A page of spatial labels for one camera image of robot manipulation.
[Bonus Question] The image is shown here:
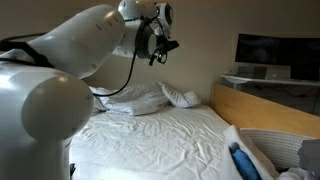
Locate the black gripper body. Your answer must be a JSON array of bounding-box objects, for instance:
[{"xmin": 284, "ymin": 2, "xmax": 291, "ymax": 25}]
[{"xmin": 149, "ymin": 35, "xmax": 179, "ymax": 66}]

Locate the white shirt with blue lining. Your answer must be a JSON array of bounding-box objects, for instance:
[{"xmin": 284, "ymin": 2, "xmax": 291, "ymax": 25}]
[{"xmin": 219, "ymin": 125, "xmax": 279, "ymax": 180}]

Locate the grey sock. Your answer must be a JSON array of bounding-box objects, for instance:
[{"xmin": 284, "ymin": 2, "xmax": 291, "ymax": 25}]
[{"xmin": 298, "ymin": 139, "xmax": 320, "ymax": 174}]

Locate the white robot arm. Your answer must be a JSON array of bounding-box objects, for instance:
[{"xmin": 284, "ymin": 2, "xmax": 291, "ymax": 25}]
[{"xmin": 30, "ymin": 0, "xmax": 178, "ymax": 78}]

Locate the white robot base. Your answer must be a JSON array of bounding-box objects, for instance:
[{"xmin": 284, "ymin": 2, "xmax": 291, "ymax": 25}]
[{"xmin": 0, "ymin": 63, "xmax": 93, "ymax": 180}]

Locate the wooden bed footboard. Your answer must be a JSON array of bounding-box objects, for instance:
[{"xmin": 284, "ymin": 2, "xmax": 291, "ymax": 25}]
[{"xmin": 210, "ymin": 83, "xmax": 320, "ymax": 138}]

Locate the white bed sheet mattress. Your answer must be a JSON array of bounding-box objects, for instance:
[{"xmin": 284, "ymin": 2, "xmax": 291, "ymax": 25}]
[{"xmin": 70, "ymin": 106, "xmax": 228, "ymax": 180}]

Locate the white pillow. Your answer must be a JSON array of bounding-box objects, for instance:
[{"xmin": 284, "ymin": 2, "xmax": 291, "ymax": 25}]
[{"xmin": 158, "ymin": 82, "xmax": 201, "ymax": 108}]

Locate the white crumpled duvet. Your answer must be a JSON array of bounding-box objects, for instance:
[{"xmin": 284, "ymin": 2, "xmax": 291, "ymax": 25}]
[{"xmin": 94, "ymin": 82, "xmax": 169, "ymax": 116}]

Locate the white desk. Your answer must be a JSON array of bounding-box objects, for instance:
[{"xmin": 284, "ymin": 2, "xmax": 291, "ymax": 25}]
[{"xmin": 222, "ymin": 75, "xmax": 320, "ymax": 87}]

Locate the black computer monitor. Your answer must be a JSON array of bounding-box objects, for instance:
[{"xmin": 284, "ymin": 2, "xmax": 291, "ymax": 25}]
[{"xmin": 235, "ymin": 34, "xmax": 320, "ymax": 66}]

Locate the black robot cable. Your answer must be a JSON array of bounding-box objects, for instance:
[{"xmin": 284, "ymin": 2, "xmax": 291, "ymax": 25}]
[{"xmin": 0, "ymin": 13, "xmax": 161, "ymax": 98}]

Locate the white rope laundry hamper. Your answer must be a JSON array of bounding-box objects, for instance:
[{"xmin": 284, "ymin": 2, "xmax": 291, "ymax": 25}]
[{"xmin": 241, "ymin": 128, "xmax": 313, "ymax": 171}]

